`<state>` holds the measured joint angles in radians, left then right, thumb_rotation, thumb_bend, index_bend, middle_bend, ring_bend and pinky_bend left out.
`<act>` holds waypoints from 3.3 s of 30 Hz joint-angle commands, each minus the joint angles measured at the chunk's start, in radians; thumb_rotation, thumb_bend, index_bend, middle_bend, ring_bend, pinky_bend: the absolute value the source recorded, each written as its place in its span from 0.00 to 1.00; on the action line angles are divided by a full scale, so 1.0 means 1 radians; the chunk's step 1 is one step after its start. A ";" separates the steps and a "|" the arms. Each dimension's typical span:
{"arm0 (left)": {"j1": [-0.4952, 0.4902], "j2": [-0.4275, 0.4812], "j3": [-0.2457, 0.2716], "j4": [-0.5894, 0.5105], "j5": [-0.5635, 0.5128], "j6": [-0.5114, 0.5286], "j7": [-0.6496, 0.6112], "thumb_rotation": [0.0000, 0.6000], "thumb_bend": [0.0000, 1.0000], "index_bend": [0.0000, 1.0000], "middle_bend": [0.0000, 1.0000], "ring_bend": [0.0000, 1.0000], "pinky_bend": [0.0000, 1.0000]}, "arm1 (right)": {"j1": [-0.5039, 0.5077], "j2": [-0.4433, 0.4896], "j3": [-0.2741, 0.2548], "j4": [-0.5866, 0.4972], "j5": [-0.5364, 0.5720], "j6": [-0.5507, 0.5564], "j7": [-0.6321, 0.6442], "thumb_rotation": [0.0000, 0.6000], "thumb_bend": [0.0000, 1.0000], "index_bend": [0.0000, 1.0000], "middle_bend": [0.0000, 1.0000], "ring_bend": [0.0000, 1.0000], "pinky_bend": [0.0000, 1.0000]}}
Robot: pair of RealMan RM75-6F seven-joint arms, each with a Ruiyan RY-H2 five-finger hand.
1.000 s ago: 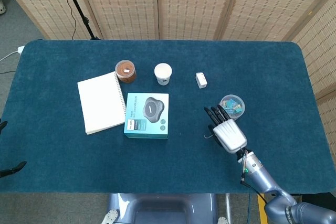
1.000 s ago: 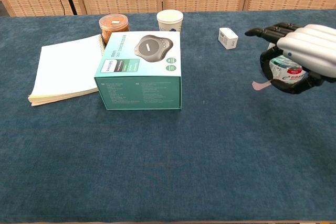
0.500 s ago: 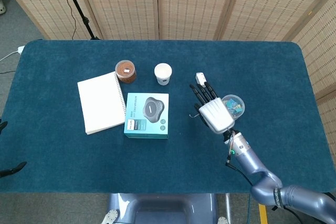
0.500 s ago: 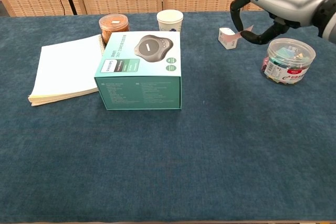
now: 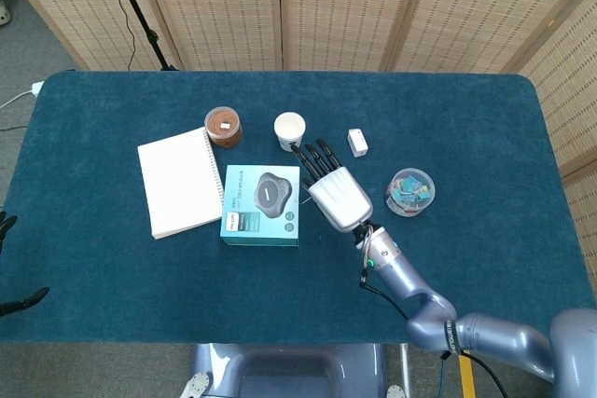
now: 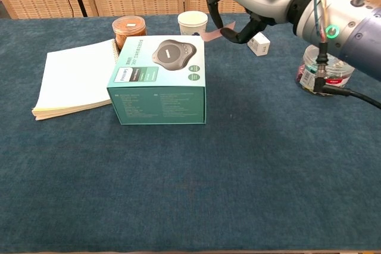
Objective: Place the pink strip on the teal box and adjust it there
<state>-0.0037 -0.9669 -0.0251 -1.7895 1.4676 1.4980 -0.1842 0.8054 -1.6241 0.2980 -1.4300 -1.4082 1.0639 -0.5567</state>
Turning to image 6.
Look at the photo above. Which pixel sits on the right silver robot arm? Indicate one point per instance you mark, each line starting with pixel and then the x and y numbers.
pixel 357 37

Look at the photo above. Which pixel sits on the white spiral notebook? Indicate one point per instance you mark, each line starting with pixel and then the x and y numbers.
pixel 74 78

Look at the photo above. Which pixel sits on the clear jar with brown contents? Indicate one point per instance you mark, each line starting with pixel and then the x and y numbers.
pixel 129 32

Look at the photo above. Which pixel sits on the small white box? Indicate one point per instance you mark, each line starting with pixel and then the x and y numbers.
pixel 262 48

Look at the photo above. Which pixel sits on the teal speaker product box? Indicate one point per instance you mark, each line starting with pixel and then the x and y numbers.
pixel 160 105

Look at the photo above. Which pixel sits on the blue tablecloth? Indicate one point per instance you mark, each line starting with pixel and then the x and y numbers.
pixel 190 176

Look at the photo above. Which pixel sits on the pink paper strip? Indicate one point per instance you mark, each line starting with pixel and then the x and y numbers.
pixel 211 36

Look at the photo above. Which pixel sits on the clear tub of binder clips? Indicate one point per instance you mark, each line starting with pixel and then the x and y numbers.
pixel 305 57

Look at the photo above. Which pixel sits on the white paper cup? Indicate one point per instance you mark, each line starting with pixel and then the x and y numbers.
pixel 192 25

